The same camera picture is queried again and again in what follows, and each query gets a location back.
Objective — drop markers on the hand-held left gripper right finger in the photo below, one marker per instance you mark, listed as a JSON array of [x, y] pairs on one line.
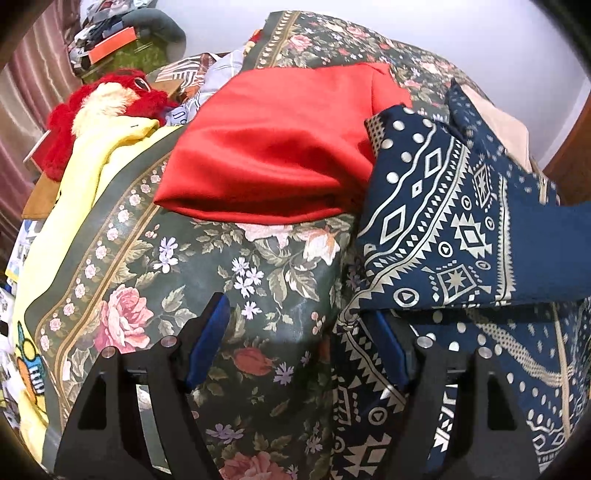
[[392, 346]]

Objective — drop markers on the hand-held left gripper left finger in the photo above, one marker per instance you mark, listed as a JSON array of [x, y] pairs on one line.
[[207, 344]]

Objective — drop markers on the navy patterned garment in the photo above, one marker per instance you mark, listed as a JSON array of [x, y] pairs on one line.
[[438, 207]]

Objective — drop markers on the green floral bedspread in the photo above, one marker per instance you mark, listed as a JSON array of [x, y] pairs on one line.
[[268, 332]]

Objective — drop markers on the yellow blanket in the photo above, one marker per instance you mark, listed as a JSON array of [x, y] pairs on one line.
[[78, 194]]

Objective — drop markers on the red cloth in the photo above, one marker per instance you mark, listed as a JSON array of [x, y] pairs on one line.
[[277, 147]]

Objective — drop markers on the printed white cloth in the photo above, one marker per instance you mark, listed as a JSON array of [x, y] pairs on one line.
[[16, 258]]

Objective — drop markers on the tan suede cloth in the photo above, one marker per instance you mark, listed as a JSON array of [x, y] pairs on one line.
[[41, 198]]

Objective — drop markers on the beige cloth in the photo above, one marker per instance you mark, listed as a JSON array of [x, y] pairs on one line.
[[503, 124]]

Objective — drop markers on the wooden wardrobe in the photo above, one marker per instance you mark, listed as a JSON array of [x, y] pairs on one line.
[[572, 161]]

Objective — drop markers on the red plush toy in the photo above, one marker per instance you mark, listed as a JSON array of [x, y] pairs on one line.
[[60, 120]]

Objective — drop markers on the white checked cloth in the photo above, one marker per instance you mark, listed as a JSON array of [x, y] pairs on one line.
[[221, 69]]

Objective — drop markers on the brown striped cloth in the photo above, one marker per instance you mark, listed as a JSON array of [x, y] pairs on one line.
[[180, 69]]

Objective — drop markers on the green patterned cloth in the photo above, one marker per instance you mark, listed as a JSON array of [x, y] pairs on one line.
[[138, 60]]

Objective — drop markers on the pink curtain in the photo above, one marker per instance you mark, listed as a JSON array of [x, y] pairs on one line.
[[27, 101]]

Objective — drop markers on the orange box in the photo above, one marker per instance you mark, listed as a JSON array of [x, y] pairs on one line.
[[111, 46]]

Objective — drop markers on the grey cushion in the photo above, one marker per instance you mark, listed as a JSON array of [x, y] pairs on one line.
[[171, 30]]

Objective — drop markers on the pile of assorted clutter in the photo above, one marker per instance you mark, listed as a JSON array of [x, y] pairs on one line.
[[87, 34]]

